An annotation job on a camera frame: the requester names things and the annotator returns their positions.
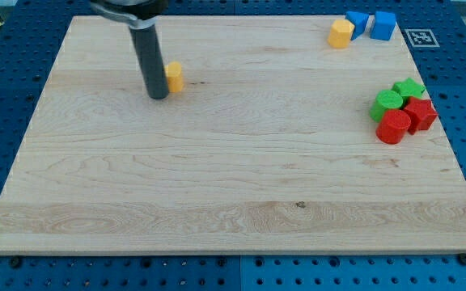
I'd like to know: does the fiducial marker tag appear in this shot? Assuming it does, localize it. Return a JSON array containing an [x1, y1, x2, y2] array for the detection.
[[405, 28, 439, 48]]

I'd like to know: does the black bolt right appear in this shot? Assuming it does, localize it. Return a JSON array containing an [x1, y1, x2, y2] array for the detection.
[[457, 253, 466, 266]]

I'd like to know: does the yellow hexagon block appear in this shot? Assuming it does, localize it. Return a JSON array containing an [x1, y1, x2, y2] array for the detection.
[[327, 19, 355, 49]]

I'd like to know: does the red cylinder block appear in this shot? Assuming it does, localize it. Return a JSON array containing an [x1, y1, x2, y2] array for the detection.
[[375, 109, 411, 145]]

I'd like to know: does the wooden board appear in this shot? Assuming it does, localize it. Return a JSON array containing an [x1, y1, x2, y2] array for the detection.
[[0, 16, 466, 256]]

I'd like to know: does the green star block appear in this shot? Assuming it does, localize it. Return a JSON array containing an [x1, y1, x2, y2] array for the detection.
[[392, 78, 426, 103]]

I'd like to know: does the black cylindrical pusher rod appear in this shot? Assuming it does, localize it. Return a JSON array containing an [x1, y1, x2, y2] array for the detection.
[[129, 24, 169, 100]]

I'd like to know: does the black bolt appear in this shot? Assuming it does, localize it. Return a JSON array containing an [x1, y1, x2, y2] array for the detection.
[[9, 256, 22, 268], [457, 253, 466, 266]]

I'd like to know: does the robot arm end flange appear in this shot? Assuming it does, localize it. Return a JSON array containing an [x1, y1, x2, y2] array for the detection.
[[89, 0, 169, 30]]

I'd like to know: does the red star block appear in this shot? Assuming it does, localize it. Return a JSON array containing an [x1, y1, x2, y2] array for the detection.
[[403, 96, 438, 135]]

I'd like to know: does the green cylinder block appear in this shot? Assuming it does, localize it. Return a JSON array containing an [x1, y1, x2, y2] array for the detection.
[[369, 90, 403, 122]]

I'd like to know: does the blue cube block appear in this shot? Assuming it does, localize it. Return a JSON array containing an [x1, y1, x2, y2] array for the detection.
[[370, 11, 396, 41]]

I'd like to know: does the yellow heart block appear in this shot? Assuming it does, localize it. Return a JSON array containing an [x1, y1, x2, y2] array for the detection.
[[165, 61, 184, 93]]

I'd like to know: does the blue triangle block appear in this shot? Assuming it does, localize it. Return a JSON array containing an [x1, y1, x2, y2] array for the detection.
[[345, 11, 370, 40]]

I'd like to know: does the black bolt left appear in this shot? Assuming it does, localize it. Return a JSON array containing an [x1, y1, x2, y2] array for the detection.
[[9, 256, 22, 268]]

